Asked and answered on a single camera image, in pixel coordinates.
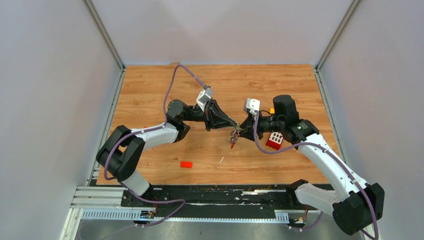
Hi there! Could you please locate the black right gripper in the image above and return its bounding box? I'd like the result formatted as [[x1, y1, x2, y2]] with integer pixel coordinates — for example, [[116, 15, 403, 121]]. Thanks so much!
[[236, 110, 284, 141]]

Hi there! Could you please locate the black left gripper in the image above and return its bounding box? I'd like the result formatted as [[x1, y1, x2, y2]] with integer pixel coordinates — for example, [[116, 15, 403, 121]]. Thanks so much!
[[183, 97, 238, 132]]

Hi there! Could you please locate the metal key organizer red handle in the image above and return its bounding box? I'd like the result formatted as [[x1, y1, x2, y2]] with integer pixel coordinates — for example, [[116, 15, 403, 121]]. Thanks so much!
[[230, 126, 241, 149]]

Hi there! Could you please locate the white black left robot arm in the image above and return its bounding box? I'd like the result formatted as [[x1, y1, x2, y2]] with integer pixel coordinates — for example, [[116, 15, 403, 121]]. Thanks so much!
[[95, 99, 238, 207]]

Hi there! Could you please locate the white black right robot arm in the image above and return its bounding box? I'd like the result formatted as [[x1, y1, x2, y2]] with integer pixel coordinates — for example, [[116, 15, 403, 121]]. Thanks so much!
[[239, 94, 385, 240]]

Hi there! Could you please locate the red tray with white slots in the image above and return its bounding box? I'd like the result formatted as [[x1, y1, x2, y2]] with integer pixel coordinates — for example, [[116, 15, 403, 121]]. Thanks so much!
[[265, 132, 284, 150]]

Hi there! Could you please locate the small orange red block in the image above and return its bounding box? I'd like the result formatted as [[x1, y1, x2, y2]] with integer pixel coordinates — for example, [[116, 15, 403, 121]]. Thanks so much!
[[180, 161, 193, 169]]

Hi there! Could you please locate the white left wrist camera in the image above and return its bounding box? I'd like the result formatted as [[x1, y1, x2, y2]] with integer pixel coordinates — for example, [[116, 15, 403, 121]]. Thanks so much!
[[196, 86, 214, 112]]

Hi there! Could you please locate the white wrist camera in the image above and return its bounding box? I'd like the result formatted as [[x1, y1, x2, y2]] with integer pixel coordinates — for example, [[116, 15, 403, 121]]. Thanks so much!
[[243, 98, 261, 116], [196, 86, 214, 112]]

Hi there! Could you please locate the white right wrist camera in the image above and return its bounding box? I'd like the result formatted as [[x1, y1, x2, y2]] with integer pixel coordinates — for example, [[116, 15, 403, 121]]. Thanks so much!
[[243, 98, 261, 116]]

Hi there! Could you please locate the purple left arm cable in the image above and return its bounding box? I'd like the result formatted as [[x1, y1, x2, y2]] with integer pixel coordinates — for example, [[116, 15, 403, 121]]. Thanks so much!
[[103, 64, 210, 229]]

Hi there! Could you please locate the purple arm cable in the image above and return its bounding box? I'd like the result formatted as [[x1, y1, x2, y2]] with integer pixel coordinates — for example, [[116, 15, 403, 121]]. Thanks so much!
[[253, 110, 380, 240], [103, 64, 210, 229]]

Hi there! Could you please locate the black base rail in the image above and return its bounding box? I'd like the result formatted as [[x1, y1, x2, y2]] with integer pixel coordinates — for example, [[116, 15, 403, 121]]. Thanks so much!
[[120, 176, 320, 220]]

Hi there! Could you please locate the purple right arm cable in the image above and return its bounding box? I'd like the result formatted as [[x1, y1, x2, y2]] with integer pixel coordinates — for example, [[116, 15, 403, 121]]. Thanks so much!
[[253, 110, 380, 240]]

